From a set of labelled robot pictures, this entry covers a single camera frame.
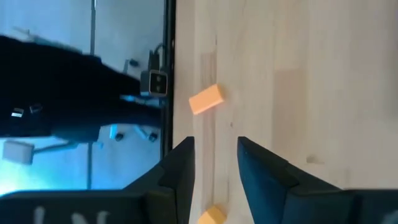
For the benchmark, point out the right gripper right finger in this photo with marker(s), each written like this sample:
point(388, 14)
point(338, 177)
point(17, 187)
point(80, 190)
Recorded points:
point(295, 199)

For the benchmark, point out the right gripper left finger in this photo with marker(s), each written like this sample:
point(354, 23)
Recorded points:
point(109, 207)

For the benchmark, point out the white box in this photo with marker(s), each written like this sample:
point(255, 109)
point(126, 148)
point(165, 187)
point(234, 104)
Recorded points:
point(18, 152)

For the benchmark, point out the long orange wooden block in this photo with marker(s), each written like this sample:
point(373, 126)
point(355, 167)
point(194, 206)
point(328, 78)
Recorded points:
point(206, 99)

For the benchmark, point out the grey metal pole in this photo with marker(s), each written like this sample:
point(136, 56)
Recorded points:
point(92, 25)

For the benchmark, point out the small table-level camera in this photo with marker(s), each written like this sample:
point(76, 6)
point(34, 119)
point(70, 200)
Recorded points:
point(157, 83)

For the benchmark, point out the black aluminium table frame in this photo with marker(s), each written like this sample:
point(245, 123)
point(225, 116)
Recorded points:
point(169, 31)

